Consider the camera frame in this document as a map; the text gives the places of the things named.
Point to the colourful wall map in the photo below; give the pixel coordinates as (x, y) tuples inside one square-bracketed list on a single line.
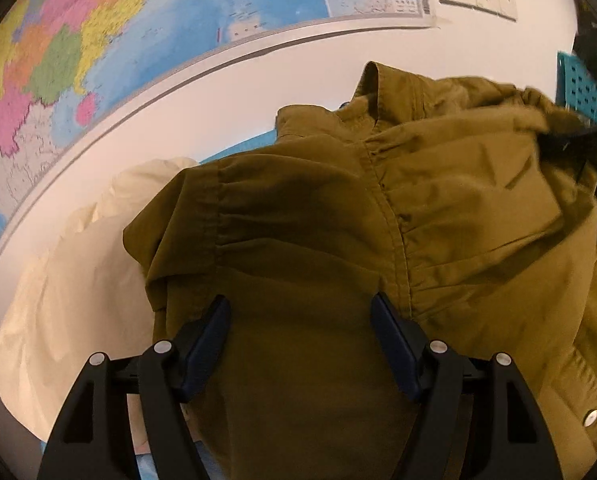
[(128, 35)]

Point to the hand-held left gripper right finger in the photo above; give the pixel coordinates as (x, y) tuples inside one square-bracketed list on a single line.
[(396, 350)]

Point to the olive green shirt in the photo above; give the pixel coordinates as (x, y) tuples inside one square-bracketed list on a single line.
[(303, 210)]

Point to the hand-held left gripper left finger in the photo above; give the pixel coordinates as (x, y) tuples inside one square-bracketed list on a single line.
[(206, 345)]

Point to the cream garment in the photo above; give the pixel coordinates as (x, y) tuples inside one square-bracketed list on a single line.
[(78, 285)]

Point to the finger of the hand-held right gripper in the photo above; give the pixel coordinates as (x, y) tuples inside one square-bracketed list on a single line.
[(578, 140)]

